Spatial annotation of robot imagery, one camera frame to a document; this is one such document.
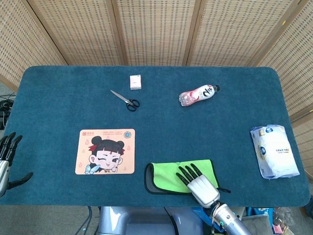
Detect grey cushion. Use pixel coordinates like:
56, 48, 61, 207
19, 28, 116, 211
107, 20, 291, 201
241, 212, 273, 235

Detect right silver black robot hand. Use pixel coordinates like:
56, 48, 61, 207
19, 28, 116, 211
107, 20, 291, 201
175, 163, 221, 209

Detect small white pink box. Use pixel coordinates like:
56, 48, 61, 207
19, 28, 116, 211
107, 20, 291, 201
129, 74, 143, 91

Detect black floor cables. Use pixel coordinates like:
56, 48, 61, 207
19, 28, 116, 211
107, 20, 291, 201
0, 93, 16, 130

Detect grey blue robot torso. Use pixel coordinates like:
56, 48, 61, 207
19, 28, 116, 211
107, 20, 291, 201
97, 206, 204, 235

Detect pink drink plastic bottle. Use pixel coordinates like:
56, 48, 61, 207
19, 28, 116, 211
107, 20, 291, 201
179, 84, 220, 107

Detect green cloth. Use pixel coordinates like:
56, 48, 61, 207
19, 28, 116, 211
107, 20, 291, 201
144, 159, 232, 195

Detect black handled scissors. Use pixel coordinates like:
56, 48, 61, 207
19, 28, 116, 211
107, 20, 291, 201
110, 90, 141, 112

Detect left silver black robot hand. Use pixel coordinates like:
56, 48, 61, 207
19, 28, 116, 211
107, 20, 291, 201
0, 132, 34, 198

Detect woven wooden folding screen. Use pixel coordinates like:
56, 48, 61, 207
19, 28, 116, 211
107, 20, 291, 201
0, 0, 313, 179

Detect white blue tissue pack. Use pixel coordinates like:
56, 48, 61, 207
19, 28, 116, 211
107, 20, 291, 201
249, 124, 301, 179

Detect cartoon girl mouse pad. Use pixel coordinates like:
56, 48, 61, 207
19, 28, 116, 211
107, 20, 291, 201
74, 128, 136, 175

